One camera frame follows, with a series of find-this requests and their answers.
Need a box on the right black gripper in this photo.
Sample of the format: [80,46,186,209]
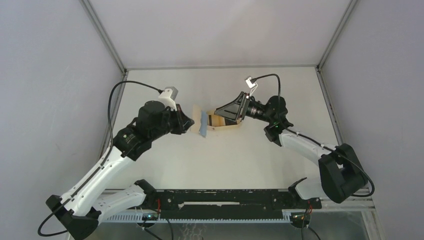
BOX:
[215,91,273,124]

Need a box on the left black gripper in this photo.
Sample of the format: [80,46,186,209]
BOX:
[149,103,195,142]

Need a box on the beige oval tray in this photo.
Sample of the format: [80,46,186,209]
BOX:
[206,110,242,131]

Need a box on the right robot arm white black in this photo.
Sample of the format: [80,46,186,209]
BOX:
[214,92,371,208]

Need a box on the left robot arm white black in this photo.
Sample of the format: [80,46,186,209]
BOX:
[46,100,195,240]

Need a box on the black card in tray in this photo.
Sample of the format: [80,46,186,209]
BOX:
[224,119,239,126]

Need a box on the tan card black stripe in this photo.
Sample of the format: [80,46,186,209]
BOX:
[208,114,225,128]

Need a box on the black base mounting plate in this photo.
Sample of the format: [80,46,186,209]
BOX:
[140,189,322,220]

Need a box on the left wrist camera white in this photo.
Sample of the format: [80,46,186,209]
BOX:
[158,86,179,111]

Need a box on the left black camera cable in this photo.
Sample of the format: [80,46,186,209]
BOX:
[37,80,165,238]

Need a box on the black camera cable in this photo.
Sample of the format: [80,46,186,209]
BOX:
[250,73,376,240]
[37,80,165,238]

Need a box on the white slotted cable duct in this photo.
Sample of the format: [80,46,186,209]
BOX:
[102,211,304,224]

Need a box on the right black camera cable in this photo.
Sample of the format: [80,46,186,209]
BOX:
[250,73,376,240]

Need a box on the aluminium frame rail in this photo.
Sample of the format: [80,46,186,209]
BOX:
[72,188,375,213]

